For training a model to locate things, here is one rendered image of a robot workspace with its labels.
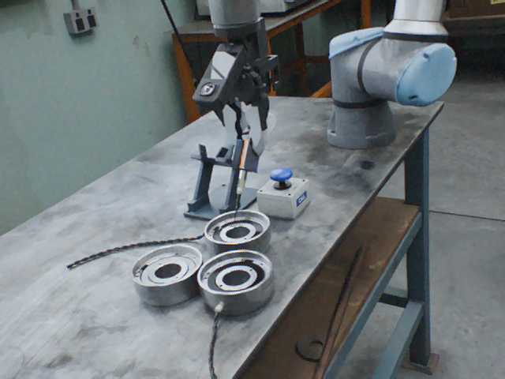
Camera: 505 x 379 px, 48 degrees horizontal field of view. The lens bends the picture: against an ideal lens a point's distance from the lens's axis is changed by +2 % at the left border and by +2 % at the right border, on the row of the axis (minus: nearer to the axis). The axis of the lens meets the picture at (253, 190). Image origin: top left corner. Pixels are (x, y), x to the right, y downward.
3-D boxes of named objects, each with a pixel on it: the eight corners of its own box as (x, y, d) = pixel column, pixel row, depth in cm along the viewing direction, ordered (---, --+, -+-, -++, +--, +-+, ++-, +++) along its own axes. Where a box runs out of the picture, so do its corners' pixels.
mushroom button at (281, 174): (288, 202, 97) (285, 176, 95) (268, 199, 99) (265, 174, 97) (298, 192, 100) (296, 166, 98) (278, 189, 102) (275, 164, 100)
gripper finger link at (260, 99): (275, 127, 90) (263, 73, 86) (270, 131, 88) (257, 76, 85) (251, 128, 92) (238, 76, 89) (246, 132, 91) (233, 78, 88)
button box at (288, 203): (294, 220, 97) (291, 195, 94) (259, 215, 100) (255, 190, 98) (314, 199, 103) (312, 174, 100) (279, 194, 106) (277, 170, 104)
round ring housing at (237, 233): (283, 236, 92) (281, 215, 90) (252, 272, 84) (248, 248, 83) (230, 227, 98) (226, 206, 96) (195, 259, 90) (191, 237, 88)
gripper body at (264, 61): (283, 91, 93) (274, 15, 88) (256, 108, 87) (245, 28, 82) (245, 89, 97) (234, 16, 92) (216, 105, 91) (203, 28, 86)
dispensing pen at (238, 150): (219, 218, 92) (239, 118, 93) (233, 220, 95) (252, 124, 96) (230, 219, 91) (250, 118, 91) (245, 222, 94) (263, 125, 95)
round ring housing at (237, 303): (223, 268, 86) (218, 245, 84) (286, 278, 82) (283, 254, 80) (188, 312, 78) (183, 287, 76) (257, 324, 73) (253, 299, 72)
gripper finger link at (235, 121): (259, 144, 99) (257, 94, 94) (241, 157, 94) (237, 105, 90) (244, 140, 100) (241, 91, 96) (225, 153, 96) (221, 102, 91)
